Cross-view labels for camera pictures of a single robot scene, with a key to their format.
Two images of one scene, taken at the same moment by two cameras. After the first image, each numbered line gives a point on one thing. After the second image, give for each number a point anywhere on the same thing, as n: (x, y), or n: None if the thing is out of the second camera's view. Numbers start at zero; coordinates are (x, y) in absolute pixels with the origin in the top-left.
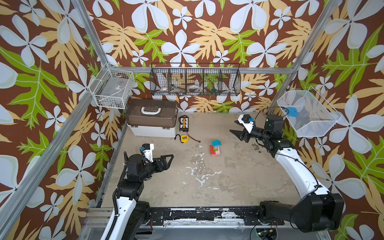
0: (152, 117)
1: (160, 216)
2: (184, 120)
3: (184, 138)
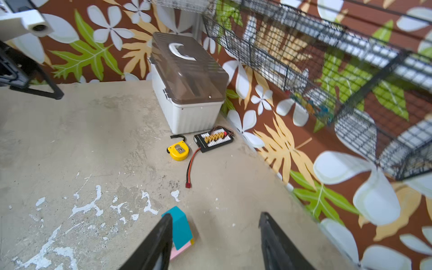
0: (189, 88)
1: None
2: (210, 142)
3: (179, 151)
